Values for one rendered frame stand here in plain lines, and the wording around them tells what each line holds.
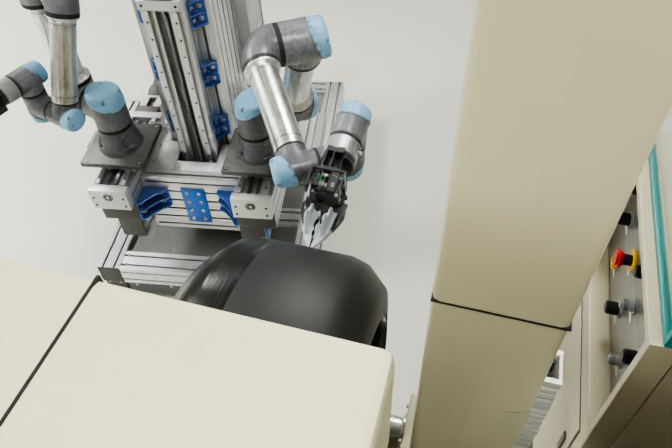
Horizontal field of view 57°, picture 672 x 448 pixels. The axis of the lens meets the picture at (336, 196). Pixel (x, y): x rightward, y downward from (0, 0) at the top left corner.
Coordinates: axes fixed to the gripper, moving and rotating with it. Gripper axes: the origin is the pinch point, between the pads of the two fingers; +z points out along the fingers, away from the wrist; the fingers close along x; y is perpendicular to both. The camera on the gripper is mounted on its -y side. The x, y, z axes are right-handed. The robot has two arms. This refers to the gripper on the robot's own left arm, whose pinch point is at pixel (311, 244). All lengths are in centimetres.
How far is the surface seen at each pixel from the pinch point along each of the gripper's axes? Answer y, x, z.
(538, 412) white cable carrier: 16, 42, 28
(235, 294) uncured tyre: 26.4, -0.7, 25.5
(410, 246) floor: -133, 6, -85
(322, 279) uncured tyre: 23.8, 9.8, 19.1
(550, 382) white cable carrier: 25, 42, 27
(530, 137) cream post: 70, 32, 28
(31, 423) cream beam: 64, 4, 54
